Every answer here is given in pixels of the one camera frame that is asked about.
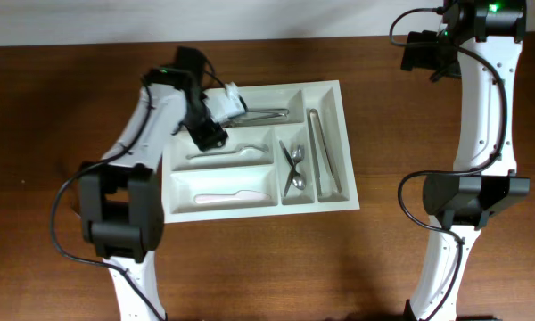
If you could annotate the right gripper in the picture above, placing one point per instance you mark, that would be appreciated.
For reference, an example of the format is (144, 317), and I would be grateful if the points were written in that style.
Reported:
(418, 53)

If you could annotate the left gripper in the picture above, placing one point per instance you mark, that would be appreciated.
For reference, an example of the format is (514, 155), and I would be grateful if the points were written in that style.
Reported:
(209, 137)

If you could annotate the metal fork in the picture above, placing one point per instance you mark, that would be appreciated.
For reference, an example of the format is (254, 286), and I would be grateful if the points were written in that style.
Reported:
(241, 148)

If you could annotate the pink plastic knife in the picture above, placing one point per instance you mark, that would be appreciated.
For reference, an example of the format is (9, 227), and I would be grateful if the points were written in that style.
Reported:
(240, 196)

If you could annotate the large spoon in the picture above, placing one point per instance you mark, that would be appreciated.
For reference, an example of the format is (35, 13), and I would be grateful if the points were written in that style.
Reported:
(254, 118)
(282, 111)

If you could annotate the small teaspoon bowl up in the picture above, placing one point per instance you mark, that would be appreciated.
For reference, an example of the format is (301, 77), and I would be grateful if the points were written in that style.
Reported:
(294, 178)

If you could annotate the small teaspoon bowl down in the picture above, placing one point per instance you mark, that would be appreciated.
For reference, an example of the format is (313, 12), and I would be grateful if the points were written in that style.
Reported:
(293, 158)

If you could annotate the metal tongs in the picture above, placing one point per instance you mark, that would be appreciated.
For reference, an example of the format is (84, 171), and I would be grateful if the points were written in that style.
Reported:
(322, 157)

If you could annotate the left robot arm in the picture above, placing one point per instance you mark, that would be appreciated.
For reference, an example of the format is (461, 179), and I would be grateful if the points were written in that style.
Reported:
(122, 215)

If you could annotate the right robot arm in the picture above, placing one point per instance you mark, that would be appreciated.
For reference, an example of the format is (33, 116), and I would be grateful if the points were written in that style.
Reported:
(478, 43)

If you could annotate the white plastic cutlery tray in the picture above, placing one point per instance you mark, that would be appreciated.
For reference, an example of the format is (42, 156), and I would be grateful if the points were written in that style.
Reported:
(264, 172)

